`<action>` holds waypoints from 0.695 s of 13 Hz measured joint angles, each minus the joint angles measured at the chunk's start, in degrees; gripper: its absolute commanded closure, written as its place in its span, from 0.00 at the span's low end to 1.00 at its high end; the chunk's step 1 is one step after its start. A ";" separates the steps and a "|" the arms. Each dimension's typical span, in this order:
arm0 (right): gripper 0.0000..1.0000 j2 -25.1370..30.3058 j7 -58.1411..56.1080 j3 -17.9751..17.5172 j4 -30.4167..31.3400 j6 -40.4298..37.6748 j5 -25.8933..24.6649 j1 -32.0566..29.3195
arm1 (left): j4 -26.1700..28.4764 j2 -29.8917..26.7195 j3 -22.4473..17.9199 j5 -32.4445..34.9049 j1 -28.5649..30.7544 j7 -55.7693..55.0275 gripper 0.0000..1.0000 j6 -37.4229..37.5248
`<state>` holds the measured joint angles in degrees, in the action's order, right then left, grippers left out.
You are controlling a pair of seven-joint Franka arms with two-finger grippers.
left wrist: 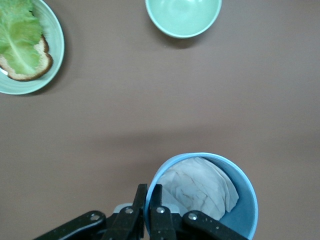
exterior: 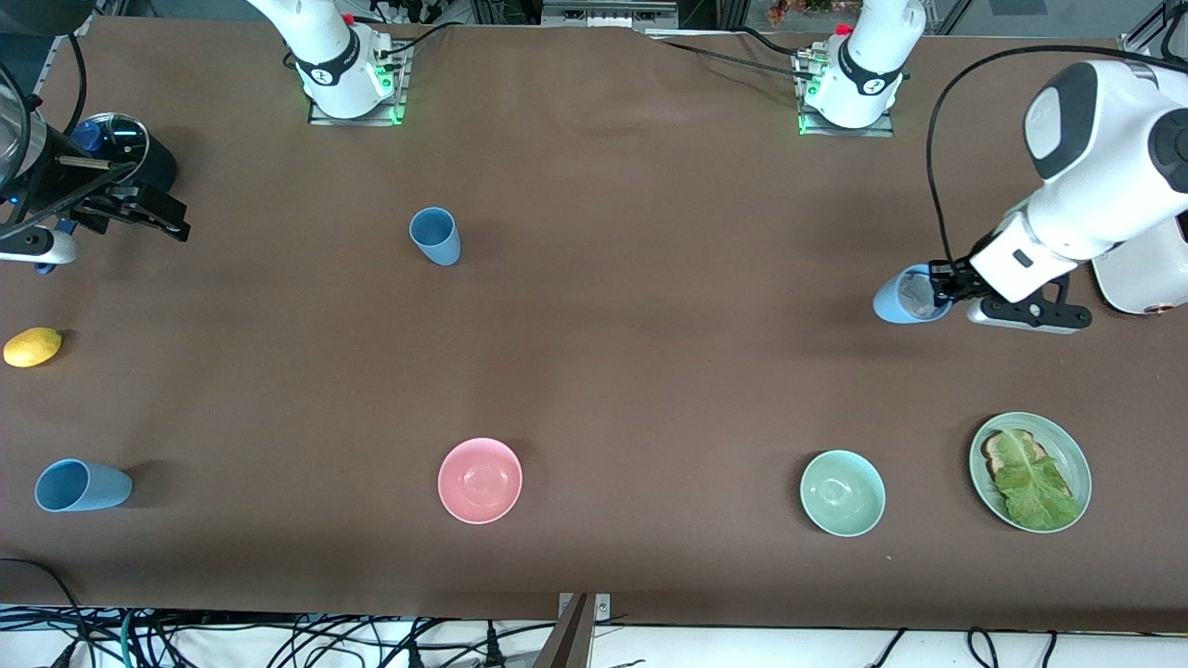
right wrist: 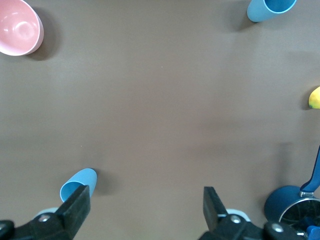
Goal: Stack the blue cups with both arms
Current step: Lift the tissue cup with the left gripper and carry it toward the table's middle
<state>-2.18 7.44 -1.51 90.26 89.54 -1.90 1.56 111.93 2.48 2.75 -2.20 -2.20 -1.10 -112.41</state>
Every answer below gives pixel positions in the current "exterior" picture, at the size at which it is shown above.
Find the artificial flowers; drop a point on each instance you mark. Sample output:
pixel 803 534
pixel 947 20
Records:
pixel 789 9

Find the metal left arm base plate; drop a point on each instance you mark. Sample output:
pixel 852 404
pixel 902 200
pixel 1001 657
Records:
pixel 882 131

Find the crumpled white paper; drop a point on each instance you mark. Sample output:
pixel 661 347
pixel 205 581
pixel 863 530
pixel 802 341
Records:
pixel 919 295

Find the green lettuce leaf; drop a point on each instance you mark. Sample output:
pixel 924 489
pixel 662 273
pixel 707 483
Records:
pixel 1035 487

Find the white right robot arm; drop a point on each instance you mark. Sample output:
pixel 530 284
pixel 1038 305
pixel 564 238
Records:
pixel 329 56

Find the dark blue saucepan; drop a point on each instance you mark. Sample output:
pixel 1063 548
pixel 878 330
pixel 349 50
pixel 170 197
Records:
pixel 160 167

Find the pale green bowl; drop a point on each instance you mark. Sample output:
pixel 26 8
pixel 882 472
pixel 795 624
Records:
pixel 843 494

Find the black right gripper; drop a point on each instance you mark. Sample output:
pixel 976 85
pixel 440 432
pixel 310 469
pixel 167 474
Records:
pixel 104 197

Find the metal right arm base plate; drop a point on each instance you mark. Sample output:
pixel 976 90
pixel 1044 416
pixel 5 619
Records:
pixel 325 119

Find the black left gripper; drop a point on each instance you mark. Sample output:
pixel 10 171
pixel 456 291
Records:
pixel 955 277

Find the blue cup lying sideways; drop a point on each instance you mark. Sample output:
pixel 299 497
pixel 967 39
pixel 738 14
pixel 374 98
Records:
pixel 102 487

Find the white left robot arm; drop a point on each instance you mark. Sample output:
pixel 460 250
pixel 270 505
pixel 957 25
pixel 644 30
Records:
pixel 1104 186

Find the grey camera mount pole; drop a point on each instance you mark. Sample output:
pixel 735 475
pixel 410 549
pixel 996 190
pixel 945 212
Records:
pixel 571 640

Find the toast slice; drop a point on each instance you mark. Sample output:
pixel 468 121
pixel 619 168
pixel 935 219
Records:
pixel 993 455

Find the white toaster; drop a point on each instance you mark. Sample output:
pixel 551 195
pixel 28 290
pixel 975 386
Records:
pixel 1142 283

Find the aluminium frame rail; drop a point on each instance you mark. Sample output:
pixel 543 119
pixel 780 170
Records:
pixel 51 65
pixel 1134 42

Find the grey box behind table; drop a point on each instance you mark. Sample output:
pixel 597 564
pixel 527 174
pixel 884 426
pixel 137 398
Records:
pixel 608 11

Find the metal mount bracket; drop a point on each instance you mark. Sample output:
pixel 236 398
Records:
pixel 603 608

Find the pale green plate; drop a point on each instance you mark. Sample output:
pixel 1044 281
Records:
pixel 1078 464

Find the blue cup holding paper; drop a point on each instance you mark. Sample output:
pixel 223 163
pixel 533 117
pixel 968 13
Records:
pixel 891 306

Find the pink bowl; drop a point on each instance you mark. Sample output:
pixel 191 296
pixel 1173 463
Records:
pixel 480 481

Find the yellow lemon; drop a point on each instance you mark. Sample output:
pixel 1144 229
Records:
pixel 32 348

